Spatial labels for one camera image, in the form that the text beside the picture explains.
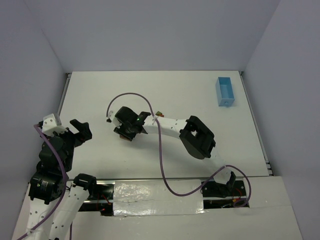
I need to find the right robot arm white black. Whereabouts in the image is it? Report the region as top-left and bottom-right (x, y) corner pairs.
(107, 106), (236, 185)

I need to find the aluminium table edge rail right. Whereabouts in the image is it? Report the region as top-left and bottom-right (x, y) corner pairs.
(238, 71), (274, 176)

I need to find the silver tape white foam board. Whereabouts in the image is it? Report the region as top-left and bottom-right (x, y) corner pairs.
(112, 180), (205, 216)

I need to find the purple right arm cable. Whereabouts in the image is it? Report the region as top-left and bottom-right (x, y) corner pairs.
(106, 92), (252, 208)

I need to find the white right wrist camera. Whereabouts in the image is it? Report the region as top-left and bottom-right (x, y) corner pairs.
(106, 110), (122, 128)

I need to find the blue plastic box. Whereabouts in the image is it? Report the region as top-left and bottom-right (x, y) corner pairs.
(215, 77), (235, 107)

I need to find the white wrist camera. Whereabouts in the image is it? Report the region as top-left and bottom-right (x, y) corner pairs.
(106, 110), (122, 128)
(41, 113), (68, 137)

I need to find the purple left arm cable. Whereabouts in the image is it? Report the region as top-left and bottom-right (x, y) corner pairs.
(24, 124), (73, 240)

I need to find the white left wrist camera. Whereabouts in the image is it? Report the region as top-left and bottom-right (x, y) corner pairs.
(41, 113), (68, 137)

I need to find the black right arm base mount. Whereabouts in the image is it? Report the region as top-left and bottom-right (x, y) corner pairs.
(201, 171), (247, 198)

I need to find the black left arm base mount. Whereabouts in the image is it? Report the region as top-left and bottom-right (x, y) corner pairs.
(58, 174), (114, 217)

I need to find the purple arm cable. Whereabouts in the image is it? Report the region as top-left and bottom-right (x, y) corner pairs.
(24, 124), (73, 240)
(106, 92), (252, 208)

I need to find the aluminium table edge rail left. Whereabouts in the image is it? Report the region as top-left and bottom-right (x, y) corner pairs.
(57, 72), (72, 115)

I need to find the aluminium table edge rail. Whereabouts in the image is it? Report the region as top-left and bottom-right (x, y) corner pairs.
(57, 72), (72, 115)
(238, 71), (274, 176)

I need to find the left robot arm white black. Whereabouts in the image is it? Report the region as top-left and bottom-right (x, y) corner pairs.
(21, 116), (97, 240)

